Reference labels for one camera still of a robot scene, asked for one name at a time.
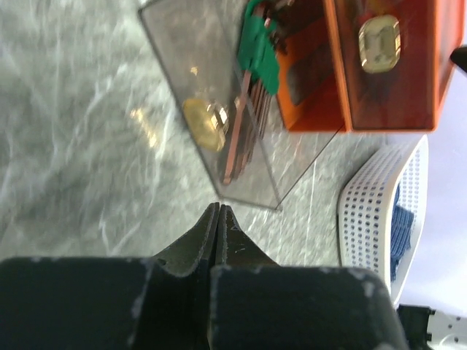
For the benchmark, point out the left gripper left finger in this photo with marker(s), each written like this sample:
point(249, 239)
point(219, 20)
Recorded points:
point(158, 302)

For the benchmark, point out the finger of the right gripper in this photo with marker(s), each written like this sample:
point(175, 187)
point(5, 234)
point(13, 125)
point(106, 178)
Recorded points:
point(459, 57)

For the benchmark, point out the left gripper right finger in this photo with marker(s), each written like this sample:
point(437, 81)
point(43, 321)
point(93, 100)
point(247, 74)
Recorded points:
point(258, 306)

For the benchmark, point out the green hex key set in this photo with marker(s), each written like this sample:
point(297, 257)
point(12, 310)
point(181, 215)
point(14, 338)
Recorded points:
point(260, 40)

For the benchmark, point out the orange drawer cabinet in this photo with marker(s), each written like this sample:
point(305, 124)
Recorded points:
point(313, 93)

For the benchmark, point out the white plastic basket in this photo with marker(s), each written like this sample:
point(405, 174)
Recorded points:
point(366, 204)

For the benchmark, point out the blue checked cloth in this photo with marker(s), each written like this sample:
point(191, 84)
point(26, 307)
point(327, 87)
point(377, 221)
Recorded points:
point(400, 233)

